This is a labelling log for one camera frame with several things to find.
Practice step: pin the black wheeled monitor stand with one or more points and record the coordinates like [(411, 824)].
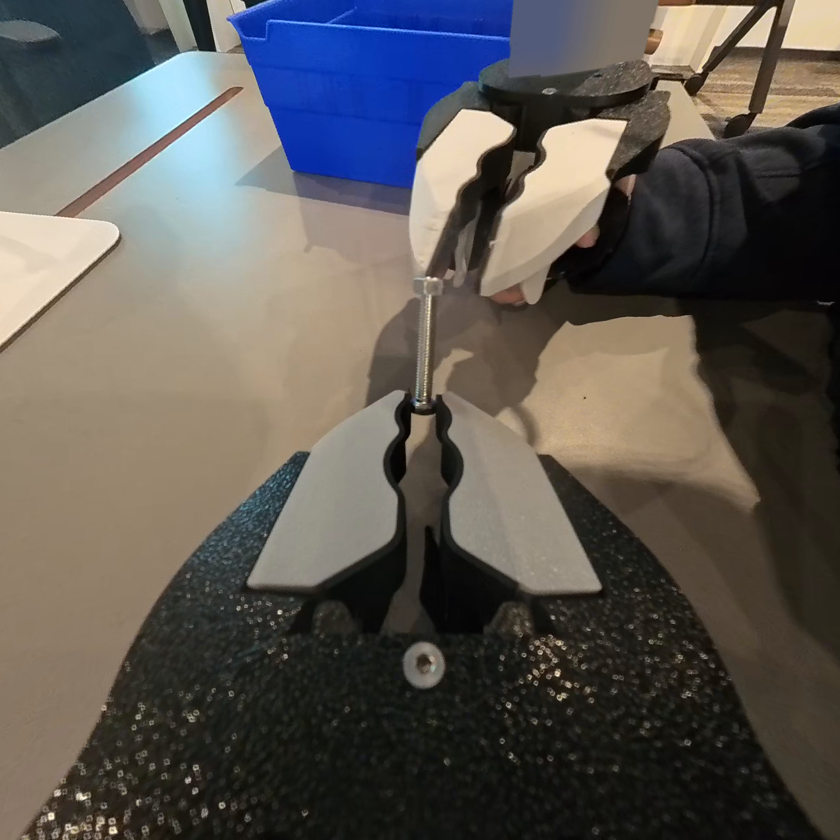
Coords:
[(768, 52)]

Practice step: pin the person's right hand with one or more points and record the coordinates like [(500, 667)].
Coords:
[(589, 239)]

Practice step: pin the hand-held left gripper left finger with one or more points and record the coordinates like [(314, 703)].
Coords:
[(341, 512)]

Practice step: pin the white document stand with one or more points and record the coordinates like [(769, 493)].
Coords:
[(46, 269)]

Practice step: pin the blue plastic bin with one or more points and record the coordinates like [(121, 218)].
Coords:
[(354, 111)]

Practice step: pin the grey round seat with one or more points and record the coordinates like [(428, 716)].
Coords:
[(26, 31)]

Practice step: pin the person's right forearm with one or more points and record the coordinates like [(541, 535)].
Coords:
[(722, 210)]

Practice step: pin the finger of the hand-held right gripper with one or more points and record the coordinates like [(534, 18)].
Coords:
[(439, 190), (558, 197)]

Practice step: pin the silver bolt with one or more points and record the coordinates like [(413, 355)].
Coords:
[(425, 354)]

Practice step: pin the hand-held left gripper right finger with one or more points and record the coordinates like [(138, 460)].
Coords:
[(512, 518)]

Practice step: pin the silver hex nut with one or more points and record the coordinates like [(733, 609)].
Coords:
[(428, 287)]

